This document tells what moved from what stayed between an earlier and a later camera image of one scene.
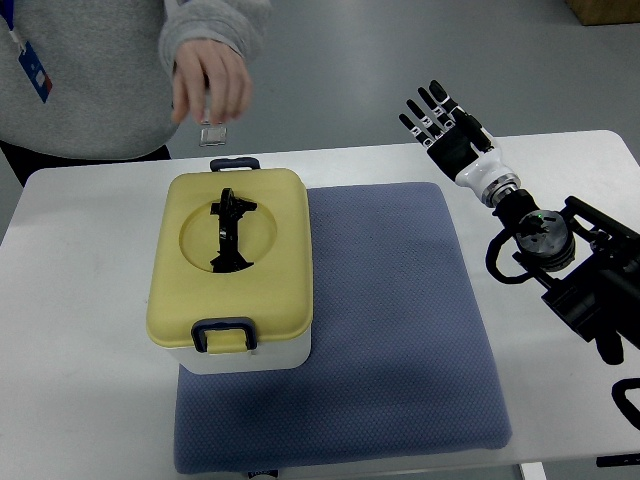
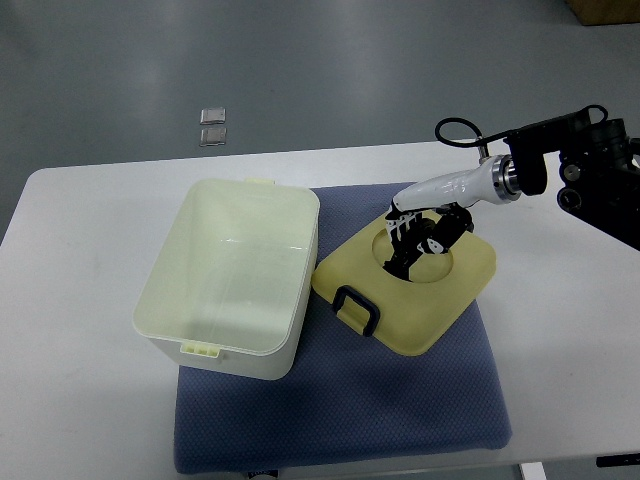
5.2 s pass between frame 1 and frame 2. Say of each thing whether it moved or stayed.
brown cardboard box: stayed
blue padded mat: stayed
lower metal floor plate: stayed
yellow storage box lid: moved
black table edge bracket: stayed
